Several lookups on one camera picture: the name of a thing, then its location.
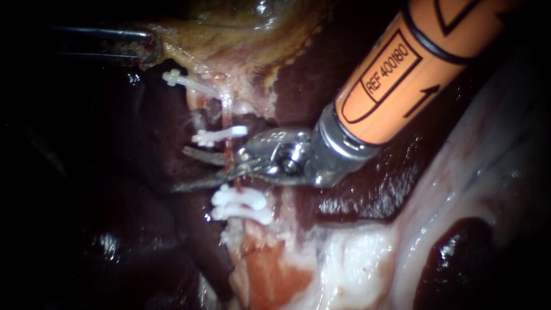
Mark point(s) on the right arm instrument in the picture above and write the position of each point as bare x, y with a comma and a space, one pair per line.
297, 159

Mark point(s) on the white clip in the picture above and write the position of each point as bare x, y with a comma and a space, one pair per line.
245, 213
241, 196
189, 83
219, 134

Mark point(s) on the gallbladder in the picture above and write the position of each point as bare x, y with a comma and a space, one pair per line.
241, 47

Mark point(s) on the left arm instrument jaw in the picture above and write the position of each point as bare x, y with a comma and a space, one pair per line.
107, 33

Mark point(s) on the right arm instrument jaw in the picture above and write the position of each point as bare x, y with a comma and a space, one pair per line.
206, 157
211, 178

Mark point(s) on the pale fatty tissue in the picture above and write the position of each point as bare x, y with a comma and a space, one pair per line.
357, 258

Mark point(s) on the thin tube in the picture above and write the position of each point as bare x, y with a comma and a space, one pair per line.
227, 112

